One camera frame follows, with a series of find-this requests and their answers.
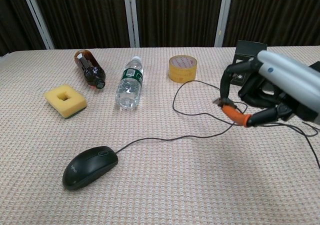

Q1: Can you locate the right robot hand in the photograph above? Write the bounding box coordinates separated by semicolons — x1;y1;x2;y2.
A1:
219;49;320;129

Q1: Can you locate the black mouse cable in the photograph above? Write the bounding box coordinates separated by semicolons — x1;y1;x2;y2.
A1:
115;79;320;170

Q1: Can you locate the black computer mouse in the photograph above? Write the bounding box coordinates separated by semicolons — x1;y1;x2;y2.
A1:
62;146;119;192

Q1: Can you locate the black cardboard box open flap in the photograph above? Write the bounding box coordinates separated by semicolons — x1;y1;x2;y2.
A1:
231;39;320;96

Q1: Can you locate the dark ribbed partition panel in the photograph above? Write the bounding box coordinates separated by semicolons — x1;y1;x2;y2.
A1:
223;0;320;47
0;0;48;57
134;0;225;48
30;0;131;50

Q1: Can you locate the yellow packing tape roll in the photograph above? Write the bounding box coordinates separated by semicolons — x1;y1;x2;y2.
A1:
168;55;198;84

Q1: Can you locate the clear water bottle green label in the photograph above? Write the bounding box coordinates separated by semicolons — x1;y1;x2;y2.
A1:
114;56;145;111

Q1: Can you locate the beige woven tablecloth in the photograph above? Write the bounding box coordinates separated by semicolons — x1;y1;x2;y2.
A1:
0;44;320;225

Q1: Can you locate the brown tea bottle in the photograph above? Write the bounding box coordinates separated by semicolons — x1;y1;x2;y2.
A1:
73;49;107;90

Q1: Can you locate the yellow sponge with square hole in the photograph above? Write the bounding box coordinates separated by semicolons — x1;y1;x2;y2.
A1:
43;83;89;120

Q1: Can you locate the white partition post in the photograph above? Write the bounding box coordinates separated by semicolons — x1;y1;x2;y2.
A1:
122;0;140;48
20;0;55;50
214;0;235;48

